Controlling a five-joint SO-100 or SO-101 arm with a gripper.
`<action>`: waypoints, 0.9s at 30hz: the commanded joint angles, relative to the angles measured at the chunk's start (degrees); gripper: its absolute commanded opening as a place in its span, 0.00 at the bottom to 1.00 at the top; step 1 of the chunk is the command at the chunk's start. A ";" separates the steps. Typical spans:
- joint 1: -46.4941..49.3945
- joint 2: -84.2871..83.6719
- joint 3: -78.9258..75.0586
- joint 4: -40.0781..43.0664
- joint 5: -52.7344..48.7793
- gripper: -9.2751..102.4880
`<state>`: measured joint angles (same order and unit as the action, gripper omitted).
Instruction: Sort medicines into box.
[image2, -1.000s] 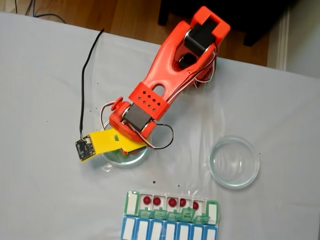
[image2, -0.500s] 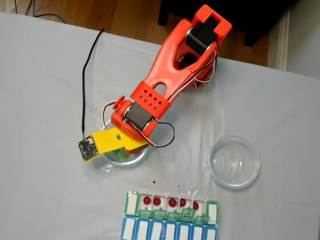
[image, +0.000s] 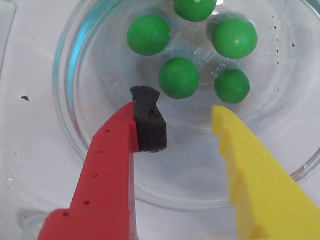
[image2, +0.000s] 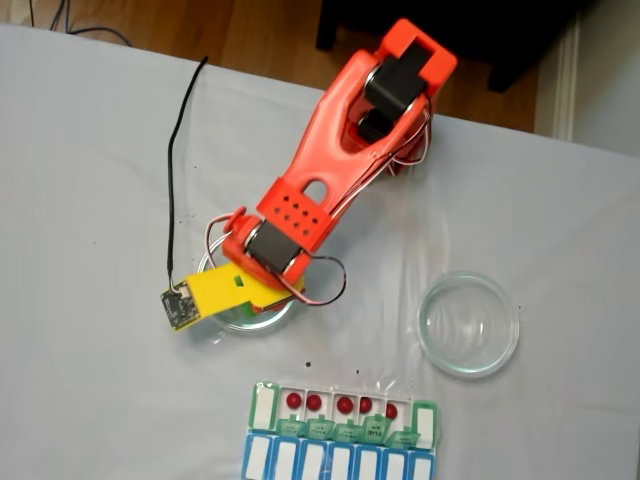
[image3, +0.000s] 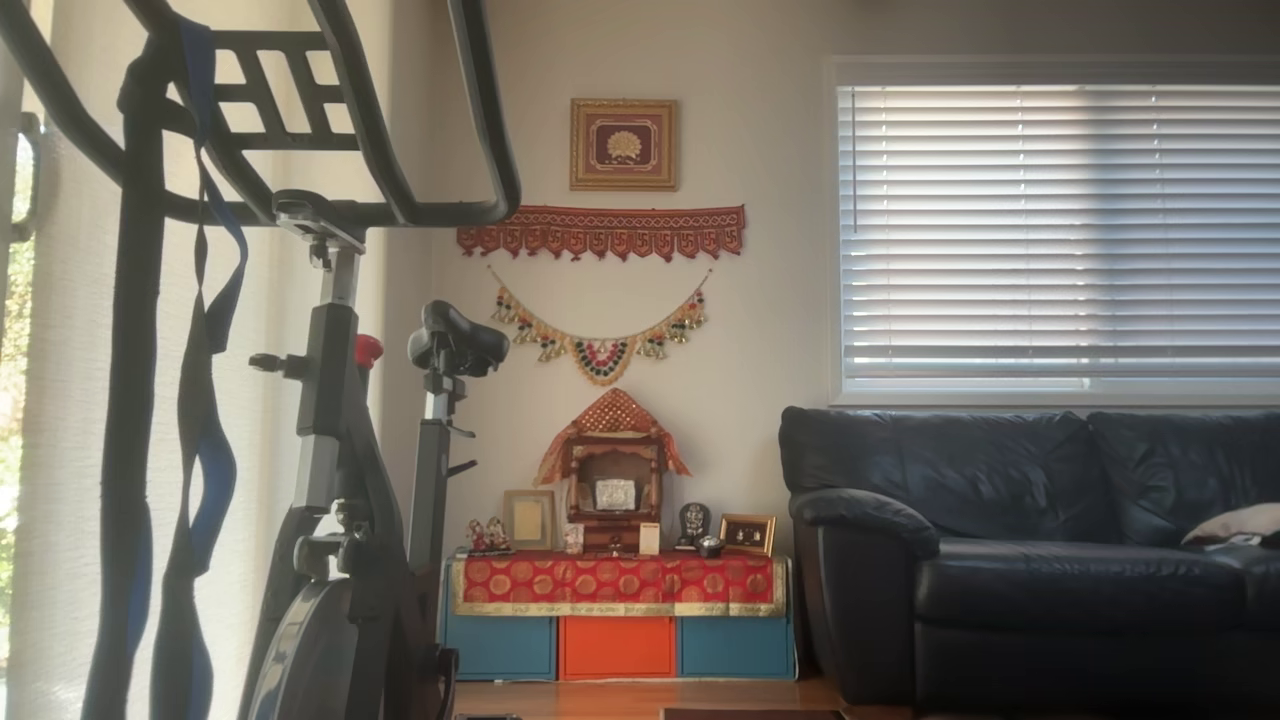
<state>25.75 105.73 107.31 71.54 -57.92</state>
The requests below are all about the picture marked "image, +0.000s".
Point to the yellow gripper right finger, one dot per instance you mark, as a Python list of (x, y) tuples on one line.
[(262, 195)]

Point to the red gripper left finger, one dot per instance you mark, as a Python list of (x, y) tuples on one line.
[(107, 175)]

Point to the green round pill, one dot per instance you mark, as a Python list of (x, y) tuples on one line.
[(178, 77), (195, 7), (148, 34), (232, 85), (234, 37)]

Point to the clear glass dish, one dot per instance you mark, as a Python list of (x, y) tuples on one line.
[(100, 150)]

